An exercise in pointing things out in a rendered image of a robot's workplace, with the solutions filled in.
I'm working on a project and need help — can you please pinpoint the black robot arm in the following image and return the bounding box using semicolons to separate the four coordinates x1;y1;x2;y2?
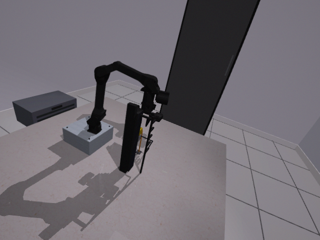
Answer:
86;61;170;135

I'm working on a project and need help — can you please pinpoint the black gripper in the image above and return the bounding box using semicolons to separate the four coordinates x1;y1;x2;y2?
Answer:
137;100;163;127

